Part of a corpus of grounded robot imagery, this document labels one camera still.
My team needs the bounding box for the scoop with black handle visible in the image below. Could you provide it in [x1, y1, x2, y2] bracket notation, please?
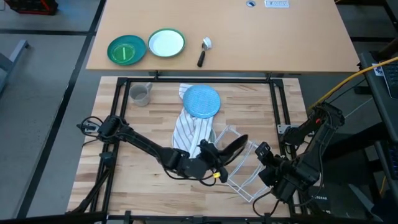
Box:
[197, 36, 213, 68]

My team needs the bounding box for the red and black crate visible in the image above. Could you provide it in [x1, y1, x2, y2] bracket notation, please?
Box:
[3, 0, 59, 16]

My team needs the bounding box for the white plate with green rim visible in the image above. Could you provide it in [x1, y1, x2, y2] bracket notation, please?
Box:
[147, 28, 187, 58]

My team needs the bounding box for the black cable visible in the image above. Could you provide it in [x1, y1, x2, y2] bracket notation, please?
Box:
[252, 189, 281, 218]

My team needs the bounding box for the grey ceramic mug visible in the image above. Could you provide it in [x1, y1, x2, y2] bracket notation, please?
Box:
[129, 82, 154, 108]

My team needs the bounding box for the small green dish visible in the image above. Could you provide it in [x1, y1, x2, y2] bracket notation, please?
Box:
[111, 43, 137, 62]

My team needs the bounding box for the black side table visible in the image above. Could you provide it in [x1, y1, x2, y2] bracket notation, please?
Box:
[359, 51, 398, 144]

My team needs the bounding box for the black aluminium table frame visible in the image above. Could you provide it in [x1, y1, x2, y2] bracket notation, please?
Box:
[67, 77, 312, 224]

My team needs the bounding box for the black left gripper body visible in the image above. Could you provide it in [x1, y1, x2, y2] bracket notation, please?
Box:
[181, 139, 229, 184]

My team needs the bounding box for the white towel with red stripes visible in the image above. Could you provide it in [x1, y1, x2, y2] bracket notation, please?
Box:
[172, 83, 216, 158]

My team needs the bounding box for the blue plate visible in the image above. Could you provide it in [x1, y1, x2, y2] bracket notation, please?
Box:
[182, 83, 222, 119]

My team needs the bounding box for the black keyboard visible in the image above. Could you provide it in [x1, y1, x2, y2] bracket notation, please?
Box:
[381, 60, 398, 100]

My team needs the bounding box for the light wood desk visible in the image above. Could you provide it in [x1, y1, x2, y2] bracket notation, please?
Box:
[86, 0, 361, 75]

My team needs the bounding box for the black Netgear box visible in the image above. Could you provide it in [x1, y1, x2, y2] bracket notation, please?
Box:
[309, 186, 332, 216]

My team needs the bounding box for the white wire dish rack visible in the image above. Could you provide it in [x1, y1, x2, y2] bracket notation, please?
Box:
[213, 124, 272, 203]

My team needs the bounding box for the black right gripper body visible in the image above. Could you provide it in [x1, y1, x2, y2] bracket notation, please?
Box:
[254, 141, 282, 187]

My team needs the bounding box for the yellow cable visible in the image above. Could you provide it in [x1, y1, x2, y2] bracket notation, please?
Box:
[309, 56, 398, 111]

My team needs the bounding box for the white power strip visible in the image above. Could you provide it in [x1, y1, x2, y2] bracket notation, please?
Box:
[264, 0, 290, 9]

